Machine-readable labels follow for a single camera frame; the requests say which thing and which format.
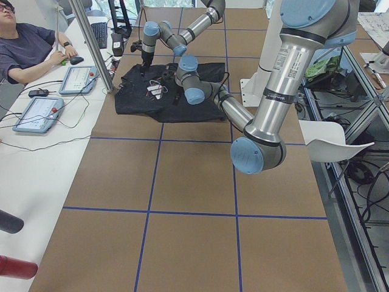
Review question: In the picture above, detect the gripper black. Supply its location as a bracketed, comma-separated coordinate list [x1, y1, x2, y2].
[161, 70, 176, 83]
[142, 51, 154, 68]

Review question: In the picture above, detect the black t-shirt with logo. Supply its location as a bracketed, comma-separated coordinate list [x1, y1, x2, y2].
[115, 63, 225, 123]

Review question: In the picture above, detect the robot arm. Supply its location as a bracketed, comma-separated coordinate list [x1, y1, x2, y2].
[140, 0, 225, 68]
[175, 1, 359, 175]

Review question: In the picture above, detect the black power adapter box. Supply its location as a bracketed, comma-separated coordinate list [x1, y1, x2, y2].
[111, 33, 124, 57]

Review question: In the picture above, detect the black keyboard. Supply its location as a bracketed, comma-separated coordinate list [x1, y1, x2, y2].
[91, 22, 108, 49]

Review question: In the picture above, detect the black computer mouse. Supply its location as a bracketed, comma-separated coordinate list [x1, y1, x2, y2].
[69, 56, 84, 65]

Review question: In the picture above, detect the light blue teach pendant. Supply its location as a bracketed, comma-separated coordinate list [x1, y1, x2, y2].
[58, 66, 98, 95]
[12, 97, 64, 134]

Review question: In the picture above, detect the black handheld remote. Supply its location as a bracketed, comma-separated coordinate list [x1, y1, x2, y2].
[28, 89, 49, 98]

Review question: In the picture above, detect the seated person in navy shirt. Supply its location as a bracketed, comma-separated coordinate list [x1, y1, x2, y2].
[1, 1, 78, 85]

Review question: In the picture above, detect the green cloth pile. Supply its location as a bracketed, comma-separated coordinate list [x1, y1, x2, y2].
[304, 55, 341, 80]

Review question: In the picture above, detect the white curved plastic chair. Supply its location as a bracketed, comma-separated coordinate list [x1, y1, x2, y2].
[299, 120, 374, 162]

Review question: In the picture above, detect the black cylinder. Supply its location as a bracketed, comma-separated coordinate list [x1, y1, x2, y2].
[0, 210, 24, 234]

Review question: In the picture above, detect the red cylinder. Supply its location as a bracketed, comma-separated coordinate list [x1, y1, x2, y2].
[1, 255, 38, 279]

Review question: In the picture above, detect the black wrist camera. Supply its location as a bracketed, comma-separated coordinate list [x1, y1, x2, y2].
[130, 40, 142, 53]

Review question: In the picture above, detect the aluminium frame post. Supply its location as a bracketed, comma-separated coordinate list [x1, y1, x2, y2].
[69, 0, 114, 93]

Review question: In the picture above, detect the black cable on white table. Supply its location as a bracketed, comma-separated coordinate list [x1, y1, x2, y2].
[0, 91, 92, 152]

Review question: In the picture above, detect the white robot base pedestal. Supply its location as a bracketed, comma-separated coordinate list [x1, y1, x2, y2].
[239, 39, 274, 107]

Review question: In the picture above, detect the black cable bundle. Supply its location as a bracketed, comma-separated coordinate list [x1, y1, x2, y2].
[346, 158, 389, 226]

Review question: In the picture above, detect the aluminium side frame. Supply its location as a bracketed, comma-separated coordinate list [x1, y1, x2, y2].
[302, 40, 388, 291]

